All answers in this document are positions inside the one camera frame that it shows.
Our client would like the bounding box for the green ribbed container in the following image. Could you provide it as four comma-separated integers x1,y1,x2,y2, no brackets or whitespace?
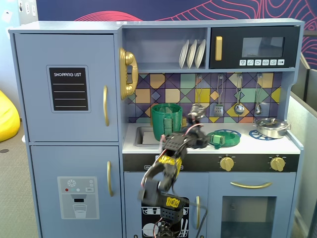
151,103,184,142

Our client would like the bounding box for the colourful tile backsplash panel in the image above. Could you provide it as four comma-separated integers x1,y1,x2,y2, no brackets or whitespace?
128,72,283,124

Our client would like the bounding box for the steel toy pot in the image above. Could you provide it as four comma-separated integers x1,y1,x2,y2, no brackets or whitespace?
252,120,292,139

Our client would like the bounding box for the grey toy sink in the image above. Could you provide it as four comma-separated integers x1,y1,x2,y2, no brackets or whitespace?
134,125,164,147

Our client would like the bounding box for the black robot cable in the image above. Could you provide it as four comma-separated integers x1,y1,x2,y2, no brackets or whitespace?
187,200,209,238

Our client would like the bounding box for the steel pot lid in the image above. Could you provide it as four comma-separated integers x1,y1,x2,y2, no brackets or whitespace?
254,117,288,128

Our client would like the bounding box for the black shopping list board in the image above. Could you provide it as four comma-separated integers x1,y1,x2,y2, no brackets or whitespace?
46,65,92,114

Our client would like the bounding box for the metal ladle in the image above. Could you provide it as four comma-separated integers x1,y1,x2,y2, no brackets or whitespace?
233,74,246,116

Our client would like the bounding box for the metal slotted spatula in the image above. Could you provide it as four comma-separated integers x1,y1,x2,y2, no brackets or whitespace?
213,74,224,117

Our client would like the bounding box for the yellow bean bag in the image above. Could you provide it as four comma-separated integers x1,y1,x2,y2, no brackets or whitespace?
0,89,21,143

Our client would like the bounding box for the blue oven door with window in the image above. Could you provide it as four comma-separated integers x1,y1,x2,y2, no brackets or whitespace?
208,172,297,238

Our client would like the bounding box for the green round lid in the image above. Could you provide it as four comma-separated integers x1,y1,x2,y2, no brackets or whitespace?
206,129,242,150

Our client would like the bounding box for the blue upper fridge door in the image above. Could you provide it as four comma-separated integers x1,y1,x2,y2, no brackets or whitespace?
14,33,120,143

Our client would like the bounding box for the blue toy kitchen cabinet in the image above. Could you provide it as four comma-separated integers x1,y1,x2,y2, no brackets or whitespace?
8,17,305,238

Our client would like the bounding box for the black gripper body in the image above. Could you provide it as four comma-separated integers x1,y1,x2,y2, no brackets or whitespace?
185,115,210,150

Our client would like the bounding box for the gold freezer door handle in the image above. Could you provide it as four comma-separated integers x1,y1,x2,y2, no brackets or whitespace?
106,161,115,197

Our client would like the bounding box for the gold dishwasher handle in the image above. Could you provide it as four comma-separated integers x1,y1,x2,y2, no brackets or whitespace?
196,195,201,230

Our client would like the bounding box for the blue lower freezer door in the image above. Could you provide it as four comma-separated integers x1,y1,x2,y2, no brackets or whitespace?
30,145,123,238

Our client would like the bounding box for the gold stove knob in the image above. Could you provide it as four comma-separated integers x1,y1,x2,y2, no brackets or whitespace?
269,156,286,172
219,156,235,172

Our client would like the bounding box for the black toy microwave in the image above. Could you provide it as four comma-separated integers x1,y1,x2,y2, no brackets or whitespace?
209,25,301,70

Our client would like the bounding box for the gold oven handle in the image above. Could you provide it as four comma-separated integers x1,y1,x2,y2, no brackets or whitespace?
230,181,273,190

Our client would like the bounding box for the white toy plate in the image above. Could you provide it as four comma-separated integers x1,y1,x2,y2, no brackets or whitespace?
178,39,190,69
194,39,207,69
186,39,198,69

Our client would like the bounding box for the black control panel strip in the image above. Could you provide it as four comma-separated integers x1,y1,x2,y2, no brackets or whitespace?
122,153,301,173

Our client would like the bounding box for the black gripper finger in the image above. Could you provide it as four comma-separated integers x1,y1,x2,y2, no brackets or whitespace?
188,104,199,118
197,103,208,117

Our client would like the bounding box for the gold toy telephone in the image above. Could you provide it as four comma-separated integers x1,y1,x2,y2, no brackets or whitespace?
118,47,139,101

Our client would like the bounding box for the gold microwave handle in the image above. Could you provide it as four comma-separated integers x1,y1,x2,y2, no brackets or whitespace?
214,36,223,61

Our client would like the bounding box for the gold fridge door handle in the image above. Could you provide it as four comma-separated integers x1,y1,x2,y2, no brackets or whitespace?
103,85,110,127

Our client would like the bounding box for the dishwasher door with dish print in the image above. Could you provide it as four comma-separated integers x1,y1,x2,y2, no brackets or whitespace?
123,172,210,238

